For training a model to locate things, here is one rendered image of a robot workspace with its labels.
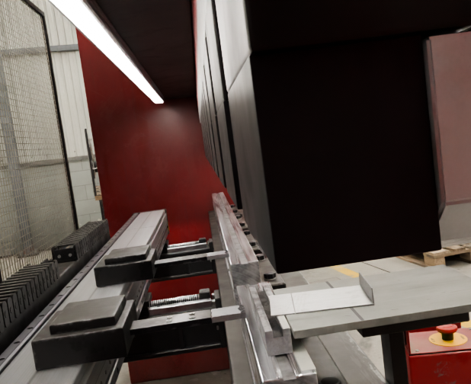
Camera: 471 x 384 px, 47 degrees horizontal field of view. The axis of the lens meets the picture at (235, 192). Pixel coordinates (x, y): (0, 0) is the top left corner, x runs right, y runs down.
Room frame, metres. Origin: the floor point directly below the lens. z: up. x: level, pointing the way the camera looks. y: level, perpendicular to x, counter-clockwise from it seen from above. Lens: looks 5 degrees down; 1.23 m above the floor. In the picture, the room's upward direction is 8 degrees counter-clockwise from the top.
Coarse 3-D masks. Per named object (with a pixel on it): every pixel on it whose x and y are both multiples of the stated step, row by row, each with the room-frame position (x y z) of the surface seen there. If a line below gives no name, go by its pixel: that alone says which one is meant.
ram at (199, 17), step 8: (192, 0) 0.90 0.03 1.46; (200, 0) 0.55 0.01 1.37; (192, 8) 0.98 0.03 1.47; (200, 8) 0.58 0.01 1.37; (192, 16) 1.07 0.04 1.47; (200, 16) 0.61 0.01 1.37; (192, 24) 1.19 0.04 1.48; (200, 24) 0.65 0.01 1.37; (192, 32) 1.32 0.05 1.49; (200, 32) 0.69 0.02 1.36; (200, 40) 0.74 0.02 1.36; (200, 48) 0.79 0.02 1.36; (200, 56) 0.85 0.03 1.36; (200, 64) 0.92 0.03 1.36; (200, 72) 1.00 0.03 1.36; (200, 80) 1.10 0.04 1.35; (200, 88) 1.22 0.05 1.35; (200, 96) 1.37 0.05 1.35; (200, 104) 1.59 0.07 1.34
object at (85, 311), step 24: (72, 312) 0.68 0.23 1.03; (96, 312) 0.66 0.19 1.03; (120, 312) 0.68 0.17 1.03; (192, 312) 0.70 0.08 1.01; (216, 312) 0.69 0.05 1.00; (240, 312) 0.68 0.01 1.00; (48, 336) 0.63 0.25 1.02; (72, 336) 0.62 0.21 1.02; (96, 336) 0.63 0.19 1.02; (120, 336) 0.63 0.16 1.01; (48, 360) 0.62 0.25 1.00; (72, 360) 0.62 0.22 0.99; (96, 360) 0.63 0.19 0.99
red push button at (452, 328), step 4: (452, 324) 1.04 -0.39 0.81; (436, 328) 1.04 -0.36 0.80; (440, 328) 1.03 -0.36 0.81; (444, 328) 1.02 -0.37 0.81; (448, 328) 1.02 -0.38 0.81; (452, 328) 1.02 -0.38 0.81; (456, 328) 1.02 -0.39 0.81; (440, 332) 1.03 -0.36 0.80; (444, 332) 1.02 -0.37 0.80; (448, 332) 1.02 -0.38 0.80; (452, 332) 1.02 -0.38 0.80; (444, 336) 1.03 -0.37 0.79; (448, 336) 1.02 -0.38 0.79; (452, 336) 1.03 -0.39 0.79; (444, 340) 1.03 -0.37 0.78; (448, 340) 1.02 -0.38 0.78; (452, 340) 1.03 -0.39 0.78
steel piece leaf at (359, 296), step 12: (360, 276) 0.72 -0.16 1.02; (336, 288) 0.74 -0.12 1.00; (348, 288) 0.73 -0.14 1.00; (360, 288) 0.72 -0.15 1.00; (372, 288) 0.65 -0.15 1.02; (300, 300) 0.71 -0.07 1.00; (312, 300) 0.70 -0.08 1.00; (324, 300) 0.69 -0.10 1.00; (336, 300) 0.69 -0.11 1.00; (348, 300) 0.68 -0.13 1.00; (360, 300) 0.67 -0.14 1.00; (372, 300) 0.66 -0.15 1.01; (300, 312) 0.66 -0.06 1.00
